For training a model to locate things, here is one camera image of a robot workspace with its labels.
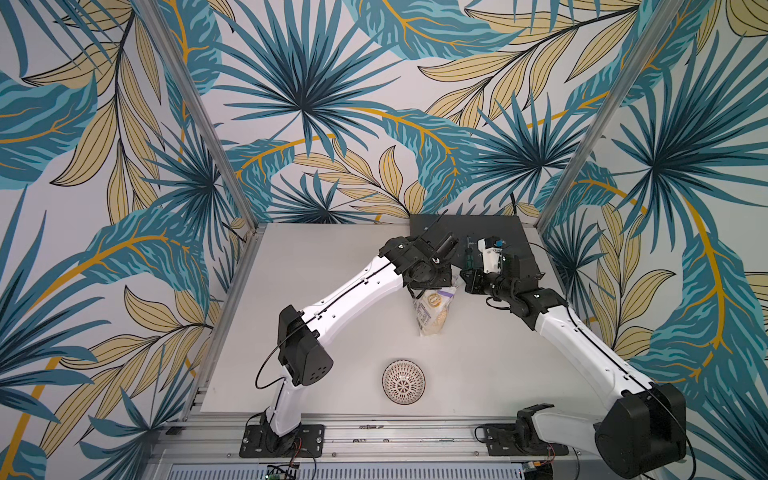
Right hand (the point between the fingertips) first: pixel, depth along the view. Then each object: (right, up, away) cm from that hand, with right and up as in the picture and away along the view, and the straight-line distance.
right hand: (444, 278), depth 80 cm
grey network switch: (+17, +16, +38) cm, 45 cm away
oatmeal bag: (-3, -9, +2) cm, 9 cm away
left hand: (-1, -1, -4) cm, 5 cm away
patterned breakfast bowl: (-11, -29, +2) cm, 31 cm away
